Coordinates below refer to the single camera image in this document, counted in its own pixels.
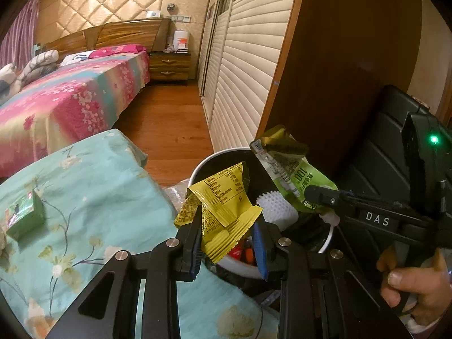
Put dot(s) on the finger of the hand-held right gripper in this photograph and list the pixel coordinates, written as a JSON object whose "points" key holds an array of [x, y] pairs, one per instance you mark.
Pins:
{"points": [[321, 194]]}

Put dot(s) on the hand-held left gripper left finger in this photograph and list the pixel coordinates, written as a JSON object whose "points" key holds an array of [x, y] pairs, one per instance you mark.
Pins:
{"points": [[193, 243]]}

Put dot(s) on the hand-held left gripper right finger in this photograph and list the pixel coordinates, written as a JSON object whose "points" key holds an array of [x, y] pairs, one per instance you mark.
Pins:
{"points": [[260, 250]]}

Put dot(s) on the green drink pouch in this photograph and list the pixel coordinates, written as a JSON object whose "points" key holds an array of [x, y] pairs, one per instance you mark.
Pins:
{"points": [[289, 169]]}

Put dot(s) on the yellow snack packet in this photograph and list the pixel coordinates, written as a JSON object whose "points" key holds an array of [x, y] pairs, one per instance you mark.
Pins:
{"points": [[222, 204]]}

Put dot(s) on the person's right hand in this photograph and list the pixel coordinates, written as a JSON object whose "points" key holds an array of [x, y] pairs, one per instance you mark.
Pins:
{"points": [[427, 289]]}

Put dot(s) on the red wrapper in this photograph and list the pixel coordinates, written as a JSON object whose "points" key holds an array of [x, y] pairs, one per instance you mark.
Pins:
{"points": [[237, 253]]}

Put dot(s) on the white foam fruit net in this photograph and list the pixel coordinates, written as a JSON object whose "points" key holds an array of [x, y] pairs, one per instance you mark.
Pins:
{"points": [[277, 208]]}

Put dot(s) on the clear plastic bag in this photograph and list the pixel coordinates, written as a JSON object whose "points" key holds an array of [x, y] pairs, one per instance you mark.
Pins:
{"points": [[174, 194]]}

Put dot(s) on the black ribbed suitcase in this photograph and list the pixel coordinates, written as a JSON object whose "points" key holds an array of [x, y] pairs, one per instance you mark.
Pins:
{"points": [[378, 148]]}

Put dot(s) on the teal floral blanket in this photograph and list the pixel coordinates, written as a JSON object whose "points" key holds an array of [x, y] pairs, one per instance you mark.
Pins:
{"points": [[99, 197]]}

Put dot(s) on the dark brown wooden panel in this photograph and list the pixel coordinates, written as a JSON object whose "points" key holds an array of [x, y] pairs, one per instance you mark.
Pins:
{"points": [[335, 60]]}

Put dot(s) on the louvred wardrobe doors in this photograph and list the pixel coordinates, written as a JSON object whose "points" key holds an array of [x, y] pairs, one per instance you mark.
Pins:
{"points": [[254, 60]]}

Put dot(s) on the green box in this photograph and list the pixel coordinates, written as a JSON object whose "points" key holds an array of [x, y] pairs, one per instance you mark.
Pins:
{"points": [[24, 215]]}

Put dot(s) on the wooden nightstand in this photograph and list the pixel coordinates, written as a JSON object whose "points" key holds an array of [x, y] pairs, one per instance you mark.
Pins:
{"points": [[169, 67]]}

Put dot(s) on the bed with pink floral sheet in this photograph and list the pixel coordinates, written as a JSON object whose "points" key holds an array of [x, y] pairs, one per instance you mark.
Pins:
{"points": [[70, 95]]}

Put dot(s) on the white container with orange label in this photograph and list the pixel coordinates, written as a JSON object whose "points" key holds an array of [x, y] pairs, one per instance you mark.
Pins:
{"points": [[183, 39]]}

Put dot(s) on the pink pillow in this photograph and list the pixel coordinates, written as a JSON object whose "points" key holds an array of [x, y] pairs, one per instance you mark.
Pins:
{"points": [[116, 50]]}

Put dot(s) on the white printed pillow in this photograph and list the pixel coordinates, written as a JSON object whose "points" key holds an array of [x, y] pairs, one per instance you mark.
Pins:
{"points": [[76, 58]]}

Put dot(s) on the wooden headboard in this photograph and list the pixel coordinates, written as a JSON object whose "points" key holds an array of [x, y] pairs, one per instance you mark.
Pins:
{"points": [[116, 35]]}

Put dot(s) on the small white box on headboard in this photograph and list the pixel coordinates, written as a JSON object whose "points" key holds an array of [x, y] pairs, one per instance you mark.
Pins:
{"points": [[154, 14]]}

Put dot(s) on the grey striped folded quilt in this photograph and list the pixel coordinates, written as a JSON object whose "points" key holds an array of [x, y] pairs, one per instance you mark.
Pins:
{"points": [[39, 65]]}

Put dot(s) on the purple curtain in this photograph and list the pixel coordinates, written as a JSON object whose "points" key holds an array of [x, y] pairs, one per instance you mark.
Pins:
{"points": [[17, 31]]}

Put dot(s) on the wall switch panel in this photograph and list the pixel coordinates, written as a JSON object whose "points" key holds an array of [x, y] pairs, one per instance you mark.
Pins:
{"points": [[182, 17]]}

